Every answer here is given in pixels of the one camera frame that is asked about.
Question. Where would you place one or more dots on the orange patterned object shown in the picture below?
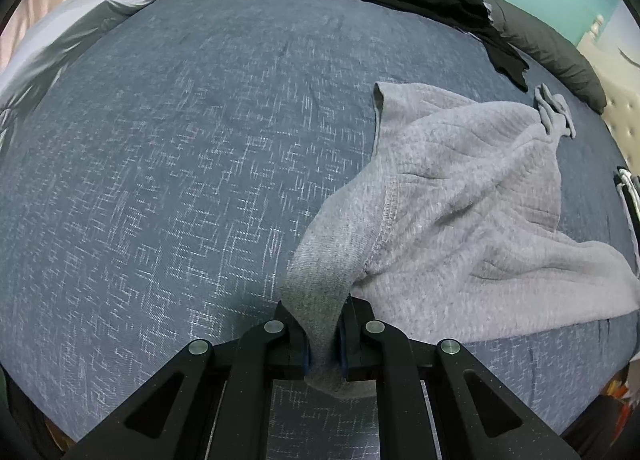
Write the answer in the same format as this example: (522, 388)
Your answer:
(620, 395)

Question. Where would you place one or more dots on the grey sweater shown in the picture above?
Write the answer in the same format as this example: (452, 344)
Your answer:
(450, 190)

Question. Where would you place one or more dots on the cream tufted headboard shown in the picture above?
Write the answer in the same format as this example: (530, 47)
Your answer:
(620, 90)

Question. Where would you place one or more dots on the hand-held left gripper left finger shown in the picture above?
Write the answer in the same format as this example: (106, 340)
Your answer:
(295, 340)

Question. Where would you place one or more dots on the black folded garment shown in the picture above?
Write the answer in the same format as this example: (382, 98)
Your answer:
(635, 205)

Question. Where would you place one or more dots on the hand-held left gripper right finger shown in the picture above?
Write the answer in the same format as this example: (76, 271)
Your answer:
(352, 340)

